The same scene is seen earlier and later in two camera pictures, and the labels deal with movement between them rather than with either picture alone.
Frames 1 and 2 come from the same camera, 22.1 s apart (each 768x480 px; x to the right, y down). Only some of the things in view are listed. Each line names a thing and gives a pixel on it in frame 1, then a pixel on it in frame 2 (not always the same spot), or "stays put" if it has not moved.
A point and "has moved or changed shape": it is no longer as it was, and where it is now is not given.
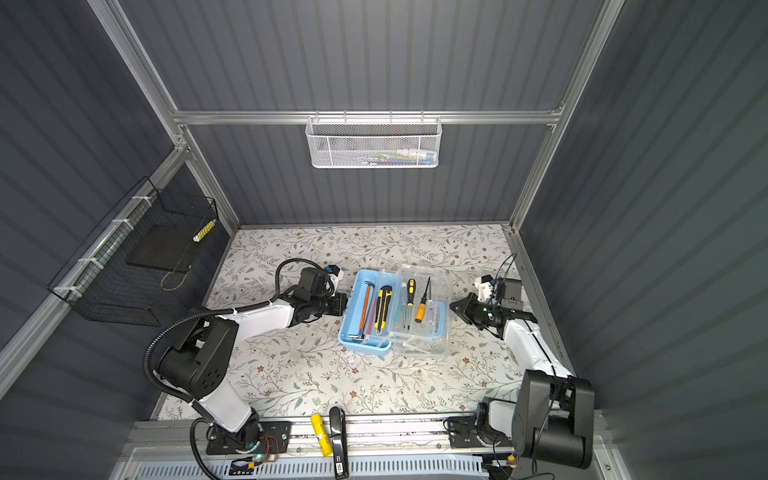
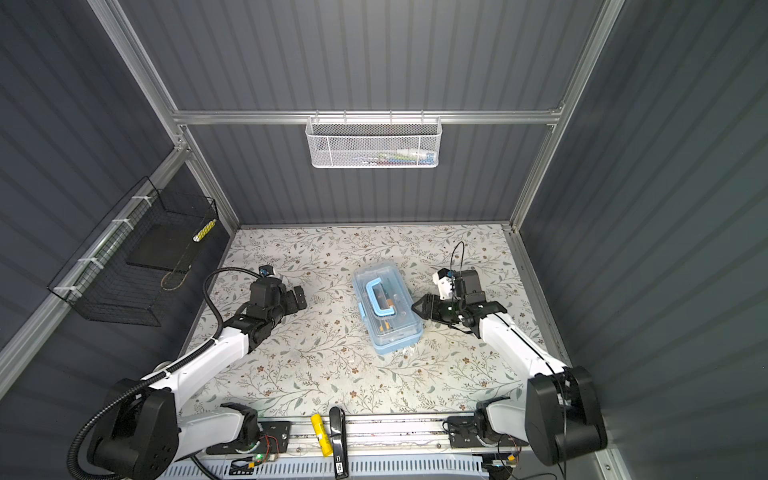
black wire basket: [141, 264] stays put
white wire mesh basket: [374, 145] stays put
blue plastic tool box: [407, 310] has moved or changed shape
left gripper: [341, 304] -> [288, 297]
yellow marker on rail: [324, 440] stays put
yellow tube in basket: [197, 237] stays put
